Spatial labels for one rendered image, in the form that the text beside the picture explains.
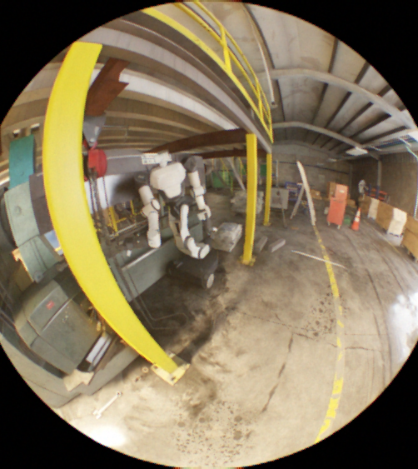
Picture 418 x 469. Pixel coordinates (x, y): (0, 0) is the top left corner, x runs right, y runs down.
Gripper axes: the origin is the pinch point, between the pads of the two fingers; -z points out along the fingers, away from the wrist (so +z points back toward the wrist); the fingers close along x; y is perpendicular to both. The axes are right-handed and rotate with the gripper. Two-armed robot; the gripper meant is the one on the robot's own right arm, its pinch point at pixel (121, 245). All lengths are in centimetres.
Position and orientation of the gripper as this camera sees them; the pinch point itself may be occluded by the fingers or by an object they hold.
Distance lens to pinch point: 96.3
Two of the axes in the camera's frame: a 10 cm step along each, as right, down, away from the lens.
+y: -0.4, -9.1, -4.2
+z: 9.5, -1.6, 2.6
